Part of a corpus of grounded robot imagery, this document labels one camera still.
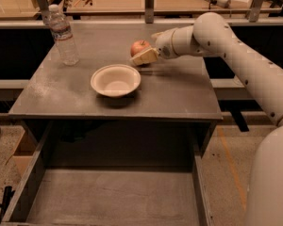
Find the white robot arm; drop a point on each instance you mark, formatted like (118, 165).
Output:
(212, 36)

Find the white paper bowl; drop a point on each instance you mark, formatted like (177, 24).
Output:
(115, 80)

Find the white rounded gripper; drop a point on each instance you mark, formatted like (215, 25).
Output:
(163, 45)

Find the red apple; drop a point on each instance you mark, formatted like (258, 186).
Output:
(138, 46)

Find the grey open drawer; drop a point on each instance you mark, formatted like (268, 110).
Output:
(123, 173)

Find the grey metal bracket post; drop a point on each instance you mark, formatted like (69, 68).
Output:
(149, 11)

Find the clear plastic water bottle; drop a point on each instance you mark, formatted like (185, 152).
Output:
(63, 36)

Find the cardboard box on floor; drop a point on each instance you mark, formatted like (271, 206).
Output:
(23, 152)

